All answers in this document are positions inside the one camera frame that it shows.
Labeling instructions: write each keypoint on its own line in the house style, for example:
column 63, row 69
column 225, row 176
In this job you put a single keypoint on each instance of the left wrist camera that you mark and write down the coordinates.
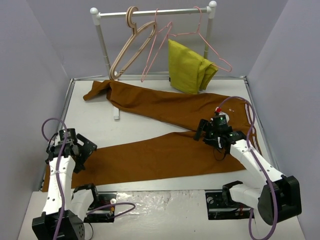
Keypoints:
column 52, row 143

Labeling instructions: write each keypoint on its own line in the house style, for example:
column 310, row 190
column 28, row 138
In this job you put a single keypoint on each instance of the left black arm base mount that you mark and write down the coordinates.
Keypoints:
column 105, row 215

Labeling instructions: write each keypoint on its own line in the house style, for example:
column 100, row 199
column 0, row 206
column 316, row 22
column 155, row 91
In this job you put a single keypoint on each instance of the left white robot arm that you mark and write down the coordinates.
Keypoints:
column 65, row 209

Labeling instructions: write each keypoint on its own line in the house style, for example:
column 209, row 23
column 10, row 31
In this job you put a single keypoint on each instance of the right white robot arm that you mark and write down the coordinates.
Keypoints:
column 277, row 197

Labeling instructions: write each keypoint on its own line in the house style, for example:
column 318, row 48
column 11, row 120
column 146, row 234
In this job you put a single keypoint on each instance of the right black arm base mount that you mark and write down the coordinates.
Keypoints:
column 218, row 209

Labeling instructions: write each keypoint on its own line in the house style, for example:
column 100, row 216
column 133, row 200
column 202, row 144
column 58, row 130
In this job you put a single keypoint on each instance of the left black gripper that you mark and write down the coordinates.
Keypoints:
column 83, row 149

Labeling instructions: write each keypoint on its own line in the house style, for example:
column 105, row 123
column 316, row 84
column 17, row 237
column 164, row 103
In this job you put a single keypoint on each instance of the pink wire hanger holding trousers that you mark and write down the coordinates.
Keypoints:
column 205, row 40

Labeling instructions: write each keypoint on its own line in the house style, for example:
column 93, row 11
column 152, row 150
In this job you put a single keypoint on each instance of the yellow-green folded trousers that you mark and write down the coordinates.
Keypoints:
column 189, row 72

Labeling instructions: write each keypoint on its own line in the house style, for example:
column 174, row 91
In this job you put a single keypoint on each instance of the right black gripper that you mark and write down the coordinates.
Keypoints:
column 204, row 128

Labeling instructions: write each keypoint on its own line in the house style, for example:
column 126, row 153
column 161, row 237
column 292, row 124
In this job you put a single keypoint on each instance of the brown trousers with striped waistband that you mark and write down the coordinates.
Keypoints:
column 175, row 154

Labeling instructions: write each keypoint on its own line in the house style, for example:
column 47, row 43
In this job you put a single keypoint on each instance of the white and silver clothes rack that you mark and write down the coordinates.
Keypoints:
column 132, row 11

